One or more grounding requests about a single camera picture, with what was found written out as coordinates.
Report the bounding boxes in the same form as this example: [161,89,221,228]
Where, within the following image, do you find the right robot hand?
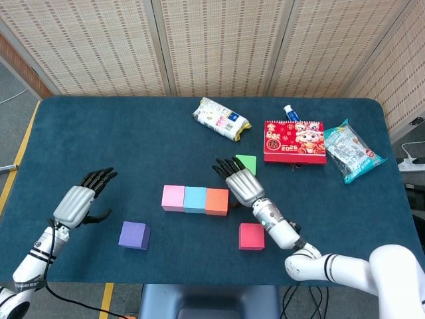
[212,156,266,209]

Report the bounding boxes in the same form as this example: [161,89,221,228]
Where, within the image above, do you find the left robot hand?
[52,167,119,229]

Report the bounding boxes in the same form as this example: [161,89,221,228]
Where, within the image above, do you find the green foam cube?
[235,154,258,176]

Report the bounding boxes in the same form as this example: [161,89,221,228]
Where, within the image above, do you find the orange foam cube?
[205,187,230,217]

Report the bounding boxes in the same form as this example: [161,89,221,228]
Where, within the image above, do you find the light blue foam cube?
[183,186,208,214]

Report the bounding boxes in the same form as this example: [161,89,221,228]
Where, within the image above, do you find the purple foam cube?
[118,221,151,251]

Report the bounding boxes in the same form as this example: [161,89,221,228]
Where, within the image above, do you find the pink foam cube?
[161,185,186,213]

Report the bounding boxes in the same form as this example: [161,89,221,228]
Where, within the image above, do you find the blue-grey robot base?
[138,284,282,319]

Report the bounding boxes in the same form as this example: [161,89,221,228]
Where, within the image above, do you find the red foam cube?
[238,223,266,251]

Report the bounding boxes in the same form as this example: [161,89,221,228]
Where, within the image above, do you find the red desk calendar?
[263,120,328,165]

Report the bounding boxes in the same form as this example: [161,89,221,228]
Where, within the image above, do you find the dark teal table cover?
[0,96,419,288]

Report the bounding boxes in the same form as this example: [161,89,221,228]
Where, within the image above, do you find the white snack packet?
[192,96,252,143]

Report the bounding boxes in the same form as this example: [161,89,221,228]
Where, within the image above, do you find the blue white tube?
[283,104,301,122]

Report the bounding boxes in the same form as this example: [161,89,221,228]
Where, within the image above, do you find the teal clear snack bag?
[323,118,388,185]

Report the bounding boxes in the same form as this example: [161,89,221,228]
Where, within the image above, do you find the woven bamboo folding screen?
[0,0,425,134]

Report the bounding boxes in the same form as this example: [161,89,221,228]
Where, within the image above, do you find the white power strip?
[396,158,425,173]

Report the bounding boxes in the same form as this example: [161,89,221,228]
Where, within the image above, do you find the black case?
[403,181,425,210]

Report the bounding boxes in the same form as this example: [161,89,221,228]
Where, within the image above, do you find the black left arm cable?
[42,217,129,319]

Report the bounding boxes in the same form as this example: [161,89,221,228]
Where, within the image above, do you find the black floor cables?
[282,284,329,319]

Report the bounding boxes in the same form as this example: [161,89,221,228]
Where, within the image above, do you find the thin white power cable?
[401,141,425,163]

